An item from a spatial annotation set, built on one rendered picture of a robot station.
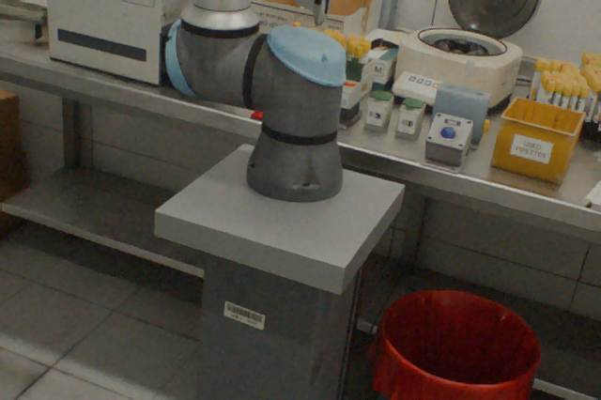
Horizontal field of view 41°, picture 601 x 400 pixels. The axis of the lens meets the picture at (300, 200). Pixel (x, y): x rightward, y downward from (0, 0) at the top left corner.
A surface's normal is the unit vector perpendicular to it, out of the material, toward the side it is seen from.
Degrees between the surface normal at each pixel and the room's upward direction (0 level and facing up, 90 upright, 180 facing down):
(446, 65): 90
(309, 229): 1
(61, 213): 0
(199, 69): 91
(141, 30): 90
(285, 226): 1
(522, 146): 90
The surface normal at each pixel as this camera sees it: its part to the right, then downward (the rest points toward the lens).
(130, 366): 0.11, -0.88
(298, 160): 0.00, 0.17
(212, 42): -0.07, 0.50
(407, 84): -0.13, -0.65
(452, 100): -0.36, 0.40
